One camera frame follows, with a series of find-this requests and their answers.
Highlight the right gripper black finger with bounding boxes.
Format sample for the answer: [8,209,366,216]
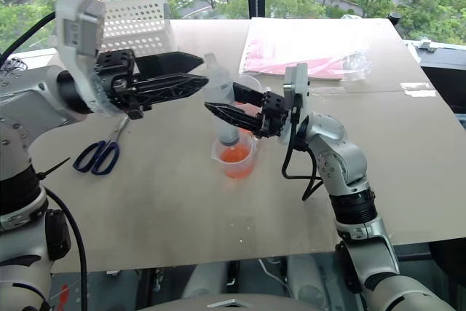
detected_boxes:
[204,102,260,134]
[232,82,266,106]

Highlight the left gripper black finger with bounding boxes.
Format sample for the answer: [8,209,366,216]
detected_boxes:
[134,51,205,77]
[127,73,210,106]

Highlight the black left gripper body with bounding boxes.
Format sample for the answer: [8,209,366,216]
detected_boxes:
[94,49,153,120]

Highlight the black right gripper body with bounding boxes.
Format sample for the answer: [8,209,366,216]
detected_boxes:
[254,90,293,140]

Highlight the clear plastic syringe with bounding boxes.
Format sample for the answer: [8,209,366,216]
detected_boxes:
[202,52,242,146]

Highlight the clear measuring cup, red liquid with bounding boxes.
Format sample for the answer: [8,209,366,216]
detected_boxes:
[232,74,264,117]
[211,131,258,180]

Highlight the white perforated plastic basket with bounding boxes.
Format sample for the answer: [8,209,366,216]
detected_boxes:
[97,0,173,58]

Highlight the clear bag with red contents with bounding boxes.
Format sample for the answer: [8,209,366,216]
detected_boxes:
[237,25,374,83]

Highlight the black zip tie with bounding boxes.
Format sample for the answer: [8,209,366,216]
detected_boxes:
[36,157,71,181]

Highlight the grey rounded robot leg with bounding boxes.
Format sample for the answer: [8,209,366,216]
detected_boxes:
[181,259,238,300]
[285,253,331,305]

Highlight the dark window sill ledge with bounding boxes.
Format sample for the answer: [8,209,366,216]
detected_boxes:
[403,37,466,117]

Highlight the grey robot torso top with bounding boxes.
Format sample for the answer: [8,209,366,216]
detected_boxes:
[136,291,367,311]

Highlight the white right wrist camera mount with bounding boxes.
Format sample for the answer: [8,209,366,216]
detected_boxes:
[279,63,311,145]

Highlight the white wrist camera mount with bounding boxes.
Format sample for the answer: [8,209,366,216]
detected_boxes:
[53,0,110,119]
[279,63,311,145]

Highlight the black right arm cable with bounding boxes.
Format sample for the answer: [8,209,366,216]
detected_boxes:
[281,98,325,202]

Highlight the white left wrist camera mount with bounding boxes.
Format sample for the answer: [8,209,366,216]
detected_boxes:
[53,0,110,119]

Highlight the blue-handled scissors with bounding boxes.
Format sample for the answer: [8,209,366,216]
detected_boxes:
[72,115,131,176]

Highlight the white thin cable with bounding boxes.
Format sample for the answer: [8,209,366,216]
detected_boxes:
[257,259,294,296]

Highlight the metal window bracket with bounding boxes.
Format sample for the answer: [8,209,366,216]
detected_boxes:
[417,39,437,54]

